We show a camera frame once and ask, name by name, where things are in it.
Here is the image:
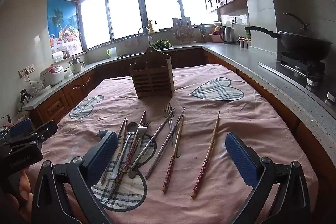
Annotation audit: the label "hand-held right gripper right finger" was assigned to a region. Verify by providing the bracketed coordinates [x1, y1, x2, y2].
[225, 132, 313, 224]

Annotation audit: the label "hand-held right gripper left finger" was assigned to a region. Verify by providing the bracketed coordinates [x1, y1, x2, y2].
[31, 131, 118, 224]

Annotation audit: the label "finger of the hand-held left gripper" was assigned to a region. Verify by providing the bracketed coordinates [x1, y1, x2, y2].
[3, 120, 58, 148]
[0, 118, 34, 139]

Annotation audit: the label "wooden chopstick with floral end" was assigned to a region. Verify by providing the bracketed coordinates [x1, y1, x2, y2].
[162, 113, 185, 193]
[101, 118, 127, 185]
[191, 111, 221, 199]
[113, 111, 146, 185]

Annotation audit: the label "steel spoon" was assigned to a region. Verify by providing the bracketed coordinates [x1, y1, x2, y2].
[109, 122, 139, 180]

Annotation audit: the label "wide steel fork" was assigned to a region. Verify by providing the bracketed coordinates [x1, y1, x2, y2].
[128, 122, 151, 179]

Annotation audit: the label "metal chopstick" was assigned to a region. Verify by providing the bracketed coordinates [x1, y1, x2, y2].
[130, 109, 175, 170]
[145, 107, 186, 180]

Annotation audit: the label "slim steel fork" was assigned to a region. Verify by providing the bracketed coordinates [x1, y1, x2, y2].
[163, 103, 181, 157]

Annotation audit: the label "wooden slatted utensil holder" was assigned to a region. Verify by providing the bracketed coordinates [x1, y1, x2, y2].
[129, 47, 174, 99]

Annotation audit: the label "person's left hand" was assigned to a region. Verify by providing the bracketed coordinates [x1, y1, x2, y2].
[8, 169, 36, 224]

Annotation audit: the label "black clamp device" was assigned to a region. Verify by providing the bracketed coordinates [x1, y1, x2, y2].
[20, 89, 32, 105]

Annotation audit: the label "pink tablecloth with plaid hearts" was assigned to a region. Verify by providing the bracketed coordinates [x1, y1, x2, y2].
[25, 64, 319, 224]

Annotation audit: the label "white rice cooker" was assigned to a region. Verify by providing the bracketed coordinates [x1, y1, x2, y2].
[39, 65, 65, 87]

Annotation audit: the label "white electric cooking pot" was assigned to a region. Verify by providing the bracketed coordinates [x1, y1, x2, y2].
[69, 56, 86, 74]

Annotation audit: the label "gas stove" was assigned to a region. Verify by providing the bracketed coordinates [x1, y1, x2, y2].
[259, 52, 336, 106]

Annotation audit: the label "pink hanging cloth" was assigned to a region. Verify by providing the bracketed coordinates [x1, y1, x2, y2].
[125, 36, 139, 47]

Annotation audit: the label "pink plastic basin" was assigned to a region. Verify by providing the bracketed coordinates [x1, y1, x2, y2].
[209, 32, 223, 43]

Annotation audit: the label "steel electric kettle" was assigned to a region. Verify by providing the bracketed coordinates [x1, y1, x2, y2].
[219, 26, 236, 45]

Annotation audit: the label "green leafy vegetables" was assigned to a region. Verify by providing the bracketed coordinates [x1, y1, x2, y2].
[150, 40, 172, 49]

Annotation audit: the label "chrome kitchen faucet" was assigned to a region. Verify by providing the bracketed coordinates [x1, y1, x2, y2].
[138, 26, 153, 46]

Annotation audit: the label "black wok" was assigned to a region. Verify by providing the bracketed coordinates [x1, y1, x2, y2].
[244, 26, 333, 61]

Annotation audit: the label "scissors holder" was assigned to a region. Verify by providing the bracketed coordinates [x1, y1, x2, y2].
[199, 23, 208, 42]

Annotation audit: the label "wooden countertop knife rack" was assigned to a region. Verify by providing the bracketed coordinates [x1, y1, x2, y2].
[172, 17, 195, 44]

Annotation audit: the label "kitchen window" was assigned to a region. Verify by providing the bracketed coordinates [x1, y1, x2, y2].
[79, 0, 218, 50]

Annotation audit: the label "long wall power outlet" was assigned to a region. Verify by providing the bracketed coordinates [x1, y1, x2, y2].
[18, 64, 35, 79]

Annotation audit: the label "wall poster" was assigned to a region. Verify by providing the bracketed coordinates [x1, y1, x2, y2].
[47, 0, 84, 54]

